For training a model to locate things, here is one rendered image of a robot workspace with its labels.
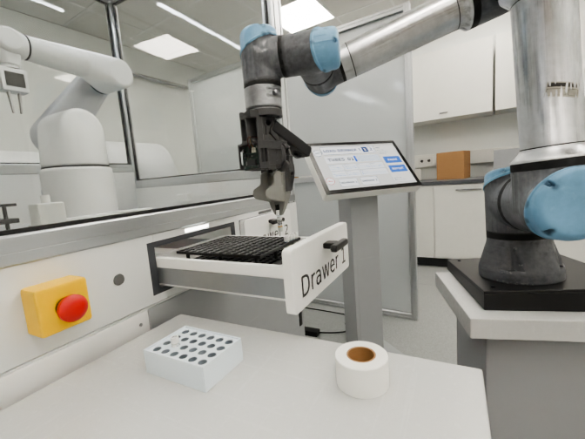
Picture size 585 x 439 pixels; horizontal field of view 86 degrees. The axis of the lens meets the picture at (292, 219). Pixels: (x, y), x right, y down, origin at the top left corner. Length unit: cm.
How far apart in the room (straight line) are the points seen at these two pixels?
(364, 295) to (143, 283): 117
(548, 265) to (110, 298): 83
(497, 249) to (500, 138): 342
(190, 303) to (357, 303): 101
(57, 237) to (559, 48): 83
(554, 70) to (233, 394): 66
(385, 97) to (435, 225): 167
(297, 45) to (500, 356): 71
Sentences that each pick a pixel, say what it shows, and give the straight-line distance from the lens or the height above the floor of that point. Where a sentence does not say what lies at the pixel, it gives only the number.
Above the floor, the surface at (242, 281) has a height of 86.
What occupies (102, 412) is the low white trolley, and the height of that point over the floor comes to 76.
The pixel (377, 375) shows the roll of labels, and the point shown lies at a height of 79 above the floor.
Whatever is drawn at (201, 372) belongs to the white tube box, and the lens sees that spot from 49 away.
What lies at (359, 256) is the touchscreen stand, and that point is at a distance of 159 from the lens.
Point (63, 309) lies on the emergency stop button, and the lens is 57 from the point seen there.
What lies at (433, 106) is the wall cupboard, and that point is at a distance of 389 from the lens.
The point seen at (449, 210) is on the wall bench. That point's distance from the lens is 349.
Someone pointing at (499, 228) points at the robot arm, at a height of 91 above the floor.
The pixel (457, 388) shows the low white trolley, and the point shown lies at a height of 76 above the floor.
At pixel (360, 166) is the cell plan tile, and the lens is 153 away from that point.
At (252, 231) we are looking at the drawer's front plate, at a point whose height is 89.
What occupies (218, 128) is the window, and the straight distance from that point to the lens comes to 93.
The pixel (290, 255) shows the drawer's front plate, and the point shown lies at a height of 92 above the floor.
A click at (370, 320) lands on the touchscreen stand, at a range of 173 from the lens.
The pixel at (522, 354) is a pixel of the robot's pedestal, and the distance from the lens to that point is 79.
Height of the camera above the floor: 104
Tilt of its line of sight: 7 degrees down
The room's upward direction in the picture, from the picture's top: 4 degrees counter-clockwise
